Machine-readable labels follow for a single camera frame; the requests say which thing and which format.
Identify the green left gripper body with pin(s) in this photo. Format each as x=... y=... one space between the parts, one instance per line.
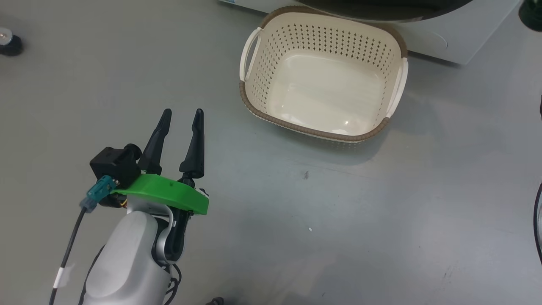
x=169 y=192

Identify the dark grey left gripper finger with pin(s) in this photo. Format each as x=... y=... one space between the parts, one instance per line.
x=195 y=152
x=154 y=148

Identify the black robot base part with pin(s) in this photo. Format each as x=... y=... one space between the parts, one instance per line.
x=216 y=301

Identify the cream perforated laundry basket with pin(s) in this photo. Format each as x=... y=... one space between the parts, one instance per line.
x=326 y=89

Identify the white washing machine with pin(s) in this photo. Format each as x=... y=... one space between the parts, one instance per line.
x=457 y=38

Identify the black caster wheel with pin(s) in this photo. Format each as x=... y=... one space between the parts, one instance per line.
x=10 y=44

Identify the dark green round stand base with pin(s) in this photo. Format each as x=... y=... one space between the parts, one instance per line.
x=532 y=15

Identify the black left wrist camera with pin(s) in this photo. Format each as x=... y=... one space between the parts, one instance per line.
x=112 y=165

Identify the teal left camera connector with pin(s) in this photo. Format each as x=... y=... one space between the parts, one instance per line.
x=98 y=192

